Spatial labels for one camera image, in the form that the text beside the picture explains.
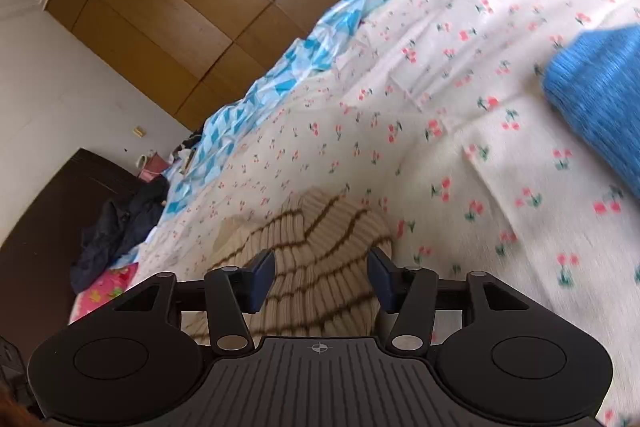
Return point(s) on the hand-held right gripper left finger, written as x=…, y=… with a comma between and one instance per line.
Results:
x=262, y=279

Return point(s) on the beige brown-striped knit sweater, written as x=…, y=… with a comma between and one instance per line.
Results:
x=320, y=257

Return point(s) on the dark navy jacket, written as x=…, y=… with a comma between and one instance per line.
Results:
x=120, y=232

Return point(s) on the dark brown headboard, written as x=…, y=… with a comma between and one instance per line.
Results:
x=40, y=232

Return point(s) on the blue knit sweater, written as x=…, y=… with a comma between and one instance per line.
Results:
x=595, y=97

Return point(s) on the blue white checked sheet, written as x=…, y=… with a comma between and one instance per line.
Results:
x=260, y=92

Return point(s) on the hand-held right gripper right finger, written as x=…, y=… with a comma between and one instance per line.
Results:
x=378, y=278

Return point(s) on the white cherry-print blanket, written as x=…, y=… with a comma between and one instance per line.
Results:
x=450, y=157

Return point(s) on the wall switch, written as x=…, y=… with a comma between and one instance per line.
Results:
x=139, y=131

